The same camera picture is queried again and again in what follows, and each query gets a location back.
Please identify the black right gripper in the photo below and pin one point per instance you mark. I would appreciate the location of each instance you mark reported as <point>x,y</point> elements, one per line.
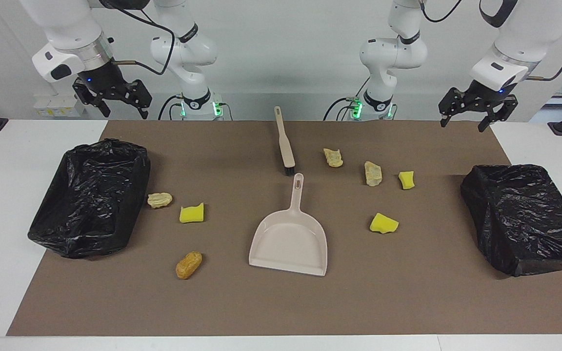
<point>105,80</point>

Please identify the bin with black plastic bag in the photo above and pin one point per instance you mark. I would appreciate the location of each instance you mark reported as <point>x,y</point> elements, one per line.
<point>530,219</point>
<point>90,204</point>

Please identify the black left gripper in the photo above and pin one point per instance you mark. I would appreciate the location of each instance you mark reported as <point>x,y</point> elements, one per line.
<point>483,95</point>

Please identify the notched yellow sponge piece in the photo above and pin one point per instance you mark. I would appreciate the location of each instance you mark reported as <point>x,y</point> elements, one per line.
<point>191,213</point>

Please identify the white power socket boxes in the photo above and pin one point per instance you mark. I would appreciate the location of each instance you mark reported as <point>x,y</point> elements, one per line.
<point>59,105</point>

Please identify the pale bread piece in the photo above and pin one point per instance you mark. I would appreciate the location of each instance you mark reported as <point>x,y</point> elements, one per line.
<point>159,200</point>

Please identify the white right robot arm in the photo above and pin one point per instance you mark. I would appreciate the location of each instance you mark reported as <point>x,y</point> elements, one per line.
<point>183,48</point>

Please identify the beige hand brush black bristles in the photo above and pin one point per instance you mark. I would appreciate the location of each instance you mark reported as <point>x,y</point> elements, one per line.
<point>285,146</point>

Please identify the ridged tan bread chunk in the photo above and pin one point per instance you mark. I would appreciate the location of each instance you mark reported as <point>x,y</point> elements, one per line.
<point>333,157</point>

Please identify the greyish bread chunk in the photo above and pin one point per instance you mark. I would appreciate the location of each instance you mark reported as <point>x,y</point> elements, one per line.
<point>373,173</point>

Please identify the beige plastic dustpan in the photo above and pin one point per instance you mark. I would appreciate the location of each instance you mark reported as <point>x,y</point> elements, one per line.
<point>288,241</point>

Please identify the brown bread roll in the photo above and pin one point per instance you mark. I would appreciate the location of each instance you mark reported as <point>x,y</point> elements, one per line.
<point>189,264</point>

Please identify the brown table mat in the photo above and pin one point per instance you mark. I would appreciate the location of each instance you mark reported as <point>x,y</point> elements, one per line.
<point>281,302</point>

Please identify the small yellow sponge piece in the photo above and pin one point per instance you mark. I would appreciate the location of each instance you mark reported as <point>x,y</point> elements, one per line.
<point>406,180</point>

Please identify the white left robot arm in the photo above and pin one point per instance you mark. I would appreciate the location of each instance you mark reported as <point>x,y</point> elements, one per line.
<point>393,53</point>

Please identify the wedge yellow sponge piece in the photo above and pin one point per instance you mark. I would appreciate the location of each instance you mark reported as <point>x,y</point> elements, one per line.
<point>384,223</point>

